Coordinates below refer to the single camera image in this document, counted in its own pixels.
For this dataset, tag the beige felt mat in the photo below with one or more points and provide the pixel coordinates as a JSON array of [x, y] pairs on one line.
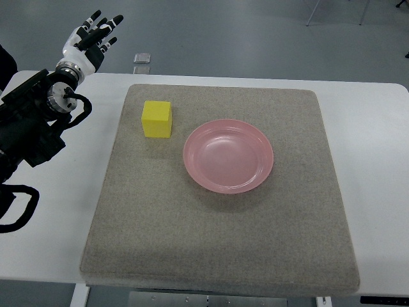
[[155, 227]]

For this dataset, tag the pink plate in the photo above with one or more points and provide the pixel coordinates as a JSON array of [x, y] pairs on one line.
[[228, 156]]

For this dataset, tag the white table leg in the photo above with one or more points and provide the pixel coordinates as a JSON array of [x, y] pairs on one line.
[[80, 295]]

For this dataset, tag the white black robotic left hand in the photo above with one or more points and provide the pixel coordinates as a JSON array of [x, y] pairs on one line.
[[85, 49]]

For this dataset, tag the grey metal base plate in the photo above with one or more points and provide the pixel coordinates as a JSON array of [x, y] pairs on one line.
[[198, 300]]

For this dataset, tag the yellow foam block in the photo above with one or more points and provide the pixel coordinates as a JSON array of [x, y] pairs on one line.
[[157, 119]]

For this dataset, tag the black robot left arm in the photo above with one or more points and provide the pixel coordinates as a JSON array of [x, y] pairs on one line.
[[35, 114]]

